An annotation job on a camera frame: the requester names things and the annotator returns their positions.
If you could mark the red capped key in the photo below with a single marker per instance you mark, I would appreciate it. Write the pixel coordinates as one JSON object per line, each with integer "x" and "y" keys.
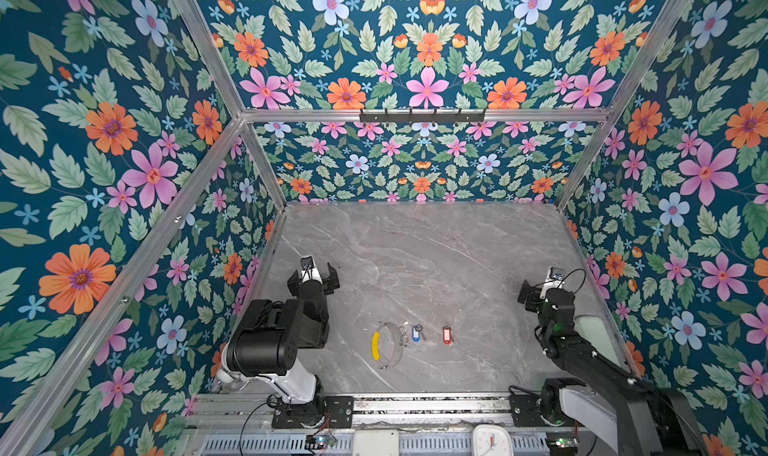
{"x": 447, "y": 335}

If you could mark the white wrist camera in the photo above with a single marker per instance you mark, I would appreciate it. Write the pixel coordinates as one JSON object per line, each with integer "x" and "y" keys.
{"x": 307, "y": 268}
{"x": 553, "y": 279}

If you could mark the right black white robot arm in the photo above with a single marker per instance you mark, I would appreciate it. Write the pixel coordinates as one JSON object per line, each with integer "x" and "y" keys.
{"x": 630, "y": 416}

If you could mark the white square device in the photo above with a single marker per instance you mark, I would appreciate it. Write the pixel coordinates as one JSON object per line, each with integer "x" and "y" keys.
{"x": 379, "y": 442}

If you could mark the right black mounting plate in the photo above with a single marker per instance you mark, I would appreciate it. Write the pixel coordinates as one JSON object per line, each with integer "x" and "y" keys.
{"x": 525, "y": 410}

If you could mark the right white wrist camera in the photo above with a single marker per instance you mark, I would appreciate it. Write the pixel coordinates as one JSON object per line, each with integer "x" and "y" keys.
{"x": 553, "y": 279}

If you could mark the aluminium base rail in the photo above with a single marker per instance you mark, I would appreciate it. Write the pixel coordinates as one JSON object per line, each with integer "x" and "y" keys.
{"x": 236, "y": 413}

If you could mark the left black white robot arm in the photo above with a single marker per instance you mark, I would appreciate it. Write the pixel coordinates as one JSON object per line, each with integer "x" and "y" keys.
{"x": 265, "y": 344}

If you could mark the pale green sponge block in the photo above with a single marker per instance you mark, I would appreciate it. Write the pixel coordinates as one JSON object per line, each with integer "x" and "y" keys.
{"x": 594, "y": 330}

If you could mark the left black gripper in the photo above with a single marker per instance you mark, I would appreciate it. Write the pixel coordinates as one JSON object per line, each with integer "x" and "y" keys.
{"x": 327, "y": 283}

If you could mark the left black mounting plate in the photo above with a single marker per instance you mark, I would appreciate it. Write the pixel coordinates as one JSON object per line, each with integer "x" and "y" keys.
{"x": 330, "y": 411}

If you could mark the black hook rail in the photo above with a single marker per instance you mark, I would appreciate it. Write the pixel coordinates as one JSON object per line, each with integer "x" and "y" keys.
{"x": 408, "y": 116}

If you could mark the left small circuit board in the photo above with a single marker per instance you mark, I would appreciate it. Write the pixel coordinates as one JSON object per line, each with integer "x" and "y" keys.
{"x": 315, "y": 443}

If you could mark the small circuit board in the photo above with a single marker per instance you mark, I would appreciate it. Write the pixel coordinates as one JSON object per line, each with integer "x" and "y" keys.
{"x": 563, "y": 446}
{"x": 315, "y": 443}

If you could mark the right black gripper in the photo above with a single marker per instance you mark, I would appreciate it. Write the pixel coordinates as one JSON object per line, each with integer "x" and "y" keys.
{"x": 533, "y": 296}

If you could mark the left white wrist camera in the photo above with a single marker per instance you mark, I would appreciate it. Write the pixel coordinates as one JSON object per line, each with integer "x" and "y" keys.
{"x": 307, "y": 268}

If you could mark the black mounting plate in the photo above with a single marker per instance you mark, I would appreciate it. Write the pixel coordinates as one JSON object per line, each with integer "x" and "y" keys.
{"x": 330, "y": 411}
{"x": 525, "y": 410}

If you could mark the grey yellow keyring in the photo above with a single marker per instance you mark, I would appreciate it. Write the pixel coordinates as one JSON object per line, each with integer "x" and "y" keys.
{"x": 388, "y": 344}

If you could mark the blue capped key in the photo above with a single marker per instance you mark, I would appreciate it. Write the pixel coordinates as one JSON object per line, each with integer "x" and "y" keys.
{"x": 417, "y": 333}

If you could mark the right small circuit board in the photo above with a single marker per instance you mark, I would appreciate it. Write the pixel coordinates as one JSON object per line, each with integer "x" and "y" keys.
{"x": 563, "y": 446}

